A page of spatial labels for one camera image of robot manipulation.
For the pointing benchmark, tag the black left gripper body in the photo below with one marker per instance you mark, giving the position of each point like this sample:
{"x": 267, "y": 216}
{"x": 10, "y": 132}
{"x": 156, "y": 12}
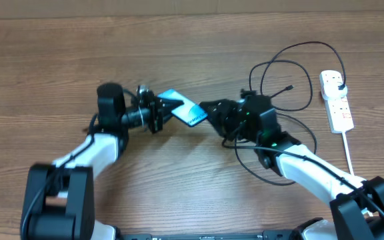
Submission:
{"x": 150, "y": 112}

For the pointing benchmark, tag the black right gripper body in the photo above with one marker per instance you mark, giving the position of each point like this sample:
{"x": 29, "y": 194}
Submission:
{"x": 245, "y": 130}

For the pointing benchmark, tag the white power strip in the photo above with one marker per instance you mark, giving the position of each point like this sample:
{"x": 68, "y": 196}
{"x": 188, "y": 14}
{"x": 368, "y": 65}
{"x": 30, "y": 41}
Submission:
{"x": 338, "y": 111}

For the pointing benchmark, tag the Samsung Galaxy smartphone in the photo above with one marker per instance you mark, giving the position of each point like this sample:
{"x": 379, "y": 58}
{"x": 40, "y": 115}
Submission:
{"x": 190, "y": 113}

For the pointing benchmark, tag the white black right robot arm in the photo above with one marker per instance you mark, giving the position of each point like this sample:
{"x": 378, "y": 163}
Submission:
{"x": 357, "y": 204}

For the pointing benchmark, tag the white charger plug adapter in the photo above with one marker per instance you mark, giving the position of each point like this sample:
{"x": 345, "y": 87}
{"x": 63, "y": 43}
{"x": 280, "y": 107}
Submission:
{"x": 333, "y": 91}

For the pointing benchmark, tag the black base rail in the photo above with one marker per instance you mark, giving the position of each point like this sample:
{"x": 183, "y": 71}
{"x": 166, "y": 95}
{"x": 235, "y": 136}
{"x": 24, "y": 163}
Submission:
{"x": 285, "y": 234}

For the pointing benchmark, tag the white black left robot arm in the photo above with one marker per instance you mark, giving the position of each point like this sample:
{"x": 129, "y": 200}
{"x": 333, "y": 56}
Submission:
{"x": 59, "y": 197}

